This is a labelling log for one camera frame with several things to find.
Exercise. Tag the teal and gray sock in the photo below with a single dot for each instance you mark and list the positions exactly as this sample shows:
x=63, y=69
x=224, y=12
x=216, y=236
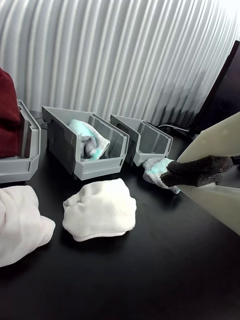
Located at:
x=87, y=136
x=155, y=170

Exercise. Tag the small white sock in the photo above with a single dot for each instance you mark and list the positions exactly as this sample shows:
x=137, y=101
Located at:
x=100, y=207

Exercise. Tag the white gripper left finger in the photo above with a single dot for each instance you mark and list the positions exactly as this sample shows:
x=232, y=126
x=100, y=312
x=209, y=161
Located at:
x=212, y=140

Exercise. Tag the dark red sock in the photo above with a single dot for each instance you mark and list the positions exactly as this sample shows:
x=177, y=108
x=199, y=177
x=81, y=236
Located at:
x=8, y=120

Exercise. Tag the large white sock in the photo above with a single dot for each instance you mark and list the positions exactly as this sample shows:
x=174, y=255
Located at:
x=22, y=225

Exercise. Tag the gray plastic bin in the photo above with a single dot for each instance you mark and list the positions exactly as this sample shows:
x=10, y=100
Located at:
x=147, y=160
x=62, y=142
x=25, y=167

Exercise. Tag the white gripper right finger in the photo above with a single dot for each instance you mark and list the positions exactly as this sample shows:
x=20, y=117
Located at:
x=217, y=205

